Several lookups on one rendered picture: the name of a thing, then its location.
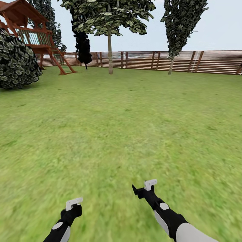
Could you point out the bush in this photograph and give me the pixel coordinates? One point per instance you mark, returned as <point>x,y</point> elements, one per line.
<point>18,62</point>

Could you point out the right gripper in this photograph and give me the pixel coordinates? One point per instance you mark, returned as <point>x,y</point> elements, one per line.
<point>142,193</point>

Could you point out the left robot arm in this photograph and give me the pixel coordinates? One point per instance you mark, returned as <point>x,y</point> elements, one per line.
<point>61,230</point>

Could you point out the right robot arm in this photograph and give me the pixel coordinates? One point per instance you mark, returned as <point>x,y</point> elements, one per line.
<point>173,224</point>

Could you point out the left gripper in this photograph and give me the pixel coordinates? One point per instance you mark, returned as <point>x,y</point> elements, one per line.
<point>74,212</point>

